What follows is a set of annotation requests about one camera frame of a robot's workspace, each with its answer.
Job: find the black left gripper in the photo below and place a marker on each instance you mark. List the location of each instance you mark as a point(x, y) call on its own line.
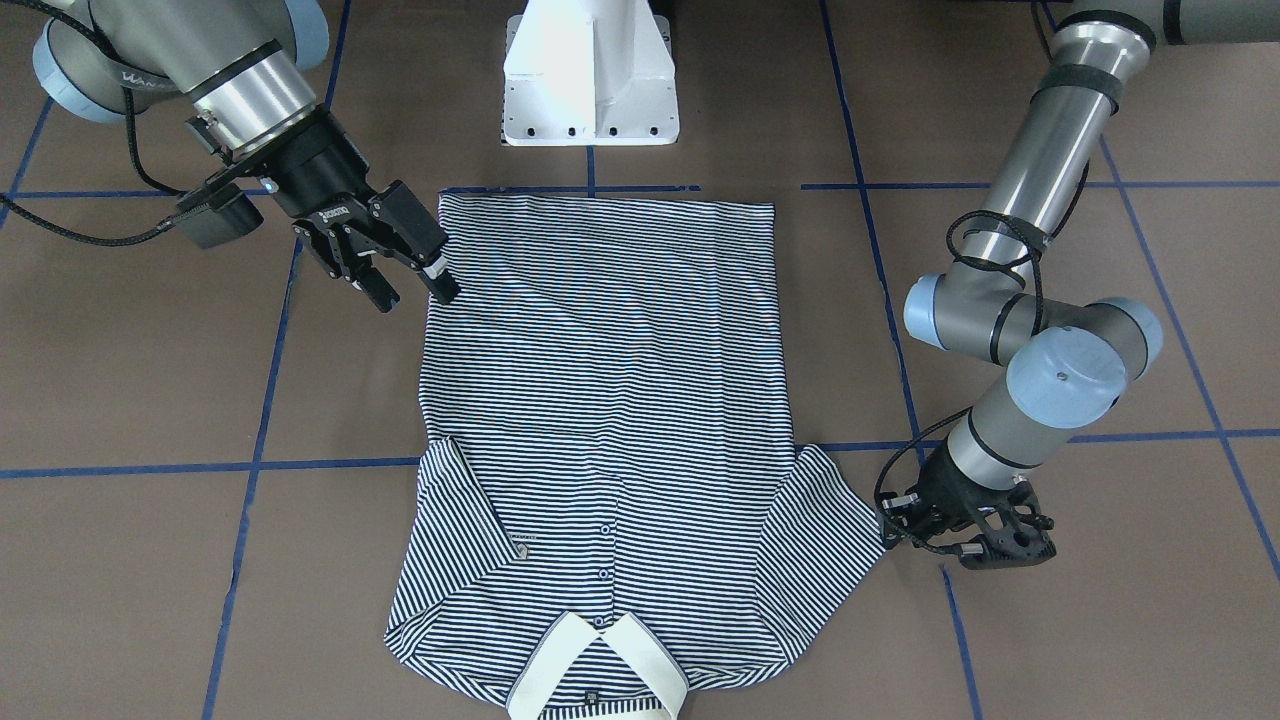
point(948, 492)

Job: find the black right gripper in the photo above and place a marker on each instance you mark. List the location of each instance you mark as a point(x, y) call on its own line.
point(318, 172)

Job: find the navy white striped polo shirt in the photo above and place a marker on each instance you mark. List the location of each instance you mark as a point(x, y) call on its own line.
point(611, 509)

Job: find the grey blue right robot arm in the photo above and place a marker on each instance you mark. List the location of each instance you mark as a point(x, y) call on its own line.
point(240, 64)

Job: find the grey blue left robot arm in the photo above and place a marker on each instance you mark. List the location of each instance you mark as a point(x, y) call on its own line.
point(1063, 366)

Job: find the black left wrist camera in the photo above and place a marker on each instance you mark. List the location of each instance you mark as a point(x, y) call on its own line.
point(1013, 531)

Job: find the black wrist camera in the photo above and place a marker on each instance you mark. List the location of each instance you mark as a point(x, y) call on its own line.
point(1013, 531)
point(227, 216)

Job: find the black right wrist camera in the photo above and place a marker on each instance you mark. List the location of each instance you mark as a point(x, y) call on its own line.
point(227, 216)

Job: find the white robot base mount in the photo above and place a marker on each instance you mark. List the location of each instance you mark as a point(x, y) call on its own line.
point(590, 73)

